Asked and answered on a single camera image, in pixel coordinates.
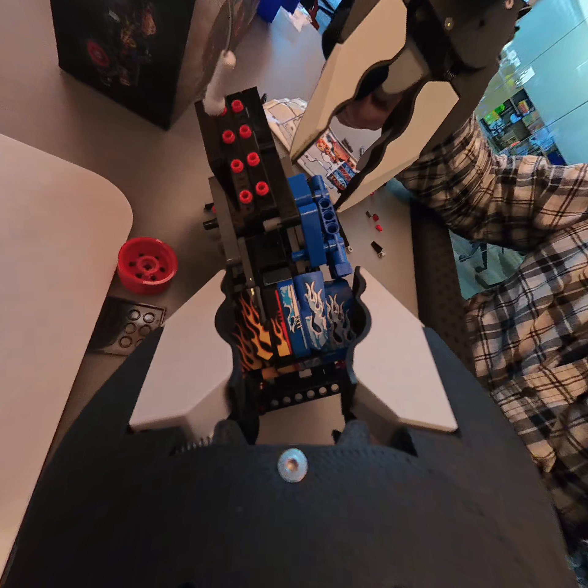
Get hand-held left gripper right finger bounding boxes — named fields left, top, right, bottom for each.
left=342, top=266, right=459, bottom=444

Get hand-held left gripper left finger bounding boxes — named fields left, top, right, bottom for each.
left=129, top=269, right=260, bottom=444

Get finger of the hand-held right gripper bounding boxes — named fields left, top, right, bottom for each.
left=289, top=0, right=409, bottom=161
left=333, top=80, right=461, bottom=213

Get toy truck model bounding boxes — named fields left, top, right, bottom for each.
left=195, top=86, right=368, bottom=414

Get person's right forearm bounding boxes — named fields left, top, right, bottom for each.
left=395, top=115, right=588, bottom=253

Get grey desk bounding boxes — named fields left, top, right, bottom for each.
left=0, top=0, right=421, bottom=451

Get person's right hand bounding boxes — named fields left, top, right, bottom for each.
left=337, top=87, right=401, bottom=131

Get sticker sheet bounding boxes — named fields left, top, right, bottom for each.
left=264, top=97, right=382, bottom=191

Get black square plate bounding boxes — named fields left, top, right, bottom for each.
left=87, top=296, right=167, bottom=356

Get blue storage bin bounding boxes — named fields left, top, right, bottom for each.
left=256, top=0, right=299, bottom=23

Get red wheel hub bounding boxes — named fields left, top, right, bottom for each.
left=117, top=236, right=179, bottom=296

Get person's plaid shirt torso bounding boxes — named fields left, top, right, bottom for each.
left=462, top=234, right=588, bottom=566

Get white book stand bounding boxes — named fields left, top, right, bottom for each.
left=0, top=0, right=237, bottom=559

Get black toy set box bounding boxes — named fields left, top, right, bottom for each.
left=50, top=0, right=258, bottom=130

